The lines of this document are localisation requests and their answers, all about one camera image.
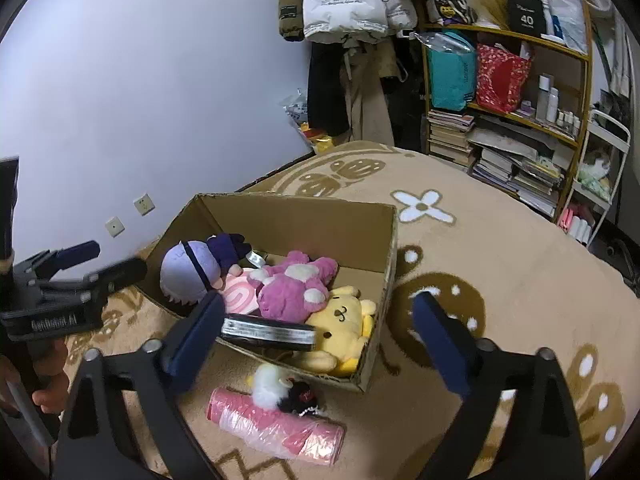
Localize pile of books and papers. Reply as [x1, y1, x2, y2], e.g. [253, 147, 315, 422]
[470, 127, 576, 218]

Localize pink swiss roll plush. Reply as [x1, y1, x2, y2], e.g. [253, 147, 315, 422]
[220, 267, 266, 316]

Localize clear plastic bag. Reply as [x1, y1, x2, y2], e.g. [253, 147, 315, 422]
[410, 31, 476, 56]

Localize beige hanging trousers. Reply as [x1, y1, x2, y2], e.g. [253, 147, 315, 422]
[342, 42, 396, 147]

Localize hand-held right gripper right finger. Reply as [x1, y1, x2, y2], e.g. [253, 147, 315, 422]
[412, 290, 586, 480]

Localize white metal cart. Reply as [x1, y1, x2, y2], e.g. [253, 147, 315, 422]
[555, 107, 632, 248]

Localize person's left hand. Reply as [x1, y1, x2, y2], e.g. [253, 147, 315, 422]
[0, 338, 69, 415]

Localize white and black pompom plush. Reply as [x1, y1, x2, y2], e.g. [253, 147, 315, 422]
[250, 364, 326, 418]

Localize white plastic bag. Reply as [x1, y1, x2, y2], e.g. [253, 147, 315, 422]
[542, 0, 588, 53]

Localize purple haired plush doll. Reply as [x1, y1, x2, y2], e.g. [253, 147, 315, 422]
[160, 232, 253, 303]

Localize pink trash bag roll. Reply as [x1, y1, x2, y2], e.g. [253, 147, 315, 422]
[207, 386, 347, 466]

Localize printed cardboard box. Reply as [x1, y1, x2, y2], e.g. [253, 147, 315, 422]
[135, 192, 398, 393]

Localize pink plush bunny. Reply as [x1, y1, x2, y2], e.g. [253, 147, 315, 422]
[247, 250, 340, 321]

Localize dark tissue pack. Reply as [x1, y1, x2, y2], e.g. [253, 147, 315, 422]
[221, 313, 317, 352]

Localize black printed box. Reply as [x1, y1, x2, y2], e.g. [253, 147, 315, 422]
[506, 0, 545, 38]

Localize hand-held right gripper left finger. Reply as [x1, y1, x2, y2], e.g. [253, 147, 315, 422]
[52, 290, 227, 480]

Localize black hanging garment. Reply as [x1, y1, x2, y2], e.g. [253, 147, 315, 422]
[380, 35, 426, 151]

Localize yellow plush dog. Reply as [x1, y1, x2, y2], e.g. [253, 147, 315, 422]
[290, 285, 378, 378]

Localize beige patterned rug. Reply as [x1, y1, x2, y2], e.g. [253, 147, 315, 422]
[65, 140, 640, 480]

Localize wooden shelf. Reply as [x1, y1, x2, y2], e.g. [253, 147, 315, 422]
[420, 0, 593, 223]

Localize tall white bottle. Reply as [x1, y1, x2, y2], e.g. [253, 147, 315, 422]
[537, 74, 556, 121]

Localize teal bag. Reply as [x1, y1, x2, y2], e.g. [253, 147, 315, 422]
[426, 32, 478, 112]

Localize white puffer jacket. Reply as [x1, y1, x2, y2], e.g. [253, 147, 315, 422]
[302, 0, 418, 43]

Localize black chair base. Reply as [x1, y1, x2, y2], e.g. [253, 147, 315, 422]
[605, 237, 640, 286]

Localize black hanging trousers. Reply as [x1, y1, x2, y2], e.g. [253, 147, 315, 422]
[306, 42, 351, 136]

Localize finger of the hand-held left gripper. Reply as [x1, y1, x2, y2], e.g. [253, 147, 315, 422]
[15, 241, 102, 284]
[82, 257, 149, 302]

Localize plastic bag with yellow items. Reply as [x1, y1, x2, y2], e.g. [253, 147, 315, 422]
[281, 91, 341, 156]

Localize stack of books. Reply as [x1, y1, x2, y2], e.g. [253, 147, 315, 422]
[426, 109, 476, 167]

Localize pale green plush toy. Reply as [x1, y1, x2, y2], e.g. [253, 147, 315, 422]
[577, 152, 613, 203]

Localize red patterned bag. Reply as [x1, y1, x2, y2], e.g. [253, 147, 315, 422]
[475, 44, 533, 113]

